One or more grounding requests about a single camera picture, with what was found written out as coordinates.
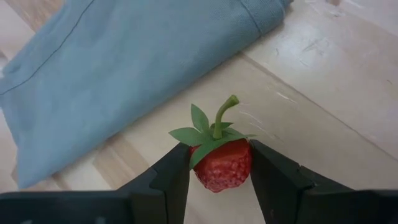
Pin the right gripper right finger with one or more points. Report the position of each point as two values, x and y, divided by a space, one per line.
276 186

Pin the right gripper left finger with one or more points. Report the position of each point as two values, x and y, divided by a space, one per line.
168 186

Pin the red toy strawberry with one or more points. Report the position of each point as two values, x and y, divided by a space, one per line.
225 168

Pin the grey folded cloth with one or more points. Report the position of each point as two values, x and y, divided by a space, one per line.
124 77

